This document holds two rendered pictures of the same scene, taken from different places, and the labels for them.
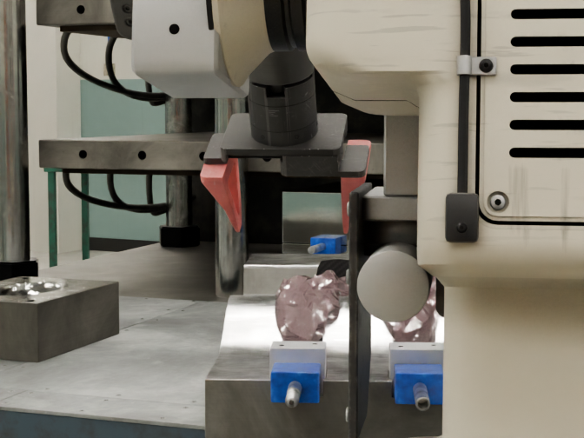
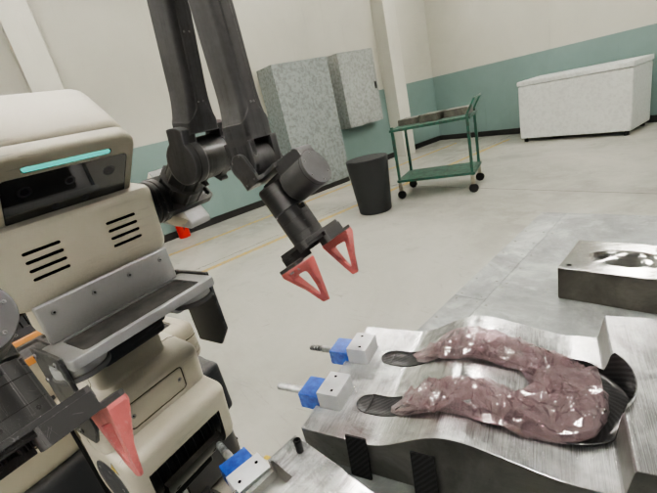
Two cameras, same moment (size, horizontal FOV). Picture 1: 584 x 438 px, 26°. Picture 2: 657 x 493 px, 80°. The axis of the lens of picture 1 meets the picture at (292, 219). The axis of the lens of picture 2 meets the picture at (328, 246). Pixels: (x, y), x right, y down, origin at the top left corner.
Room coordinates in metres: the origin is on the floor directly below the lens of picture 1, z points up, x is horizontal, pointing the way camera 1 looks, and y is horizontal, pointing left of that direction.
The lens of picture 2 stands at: (1.41, -0.52, 1.28)
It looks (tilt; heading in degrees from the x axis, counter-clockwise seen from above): 20 degrees down; 119
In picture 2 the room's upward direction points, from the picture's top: 13 degrees counter-clockwise
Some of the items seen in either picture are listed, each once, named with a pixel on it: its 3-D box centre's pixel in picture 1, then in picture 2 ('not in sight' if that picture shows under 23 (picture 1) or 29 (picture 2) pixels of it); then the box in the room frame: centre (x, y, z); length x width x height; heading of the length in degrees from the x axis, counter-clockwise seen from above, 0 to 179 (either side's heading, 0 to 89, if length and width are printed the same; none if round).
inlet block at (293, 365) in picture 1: (295, 385); (340, 350); (1.09, 0.00, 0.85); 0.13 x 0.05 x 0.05; 177
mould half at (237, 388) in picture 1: (351, 330); (497, 393); (1.36, -0.06, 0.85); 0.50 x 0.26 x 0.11; 177
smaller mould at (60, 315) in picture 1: (29, 315); (626, 274); (1.58, 0.33, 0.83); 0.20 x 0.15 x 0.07; 160
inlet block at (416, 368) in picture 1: (419, 386); (311, 391); (1.09, -0.11, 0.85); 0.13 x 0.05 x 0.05; 177
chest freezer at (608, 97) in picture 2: not in sight; (581, 102); (2.18, 6.68, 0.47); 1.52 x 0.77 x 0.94; 152
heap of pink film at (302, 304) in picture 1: (358, 292); (491, 372); (1.36, -0.07, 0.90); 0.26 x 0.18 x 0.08; 177
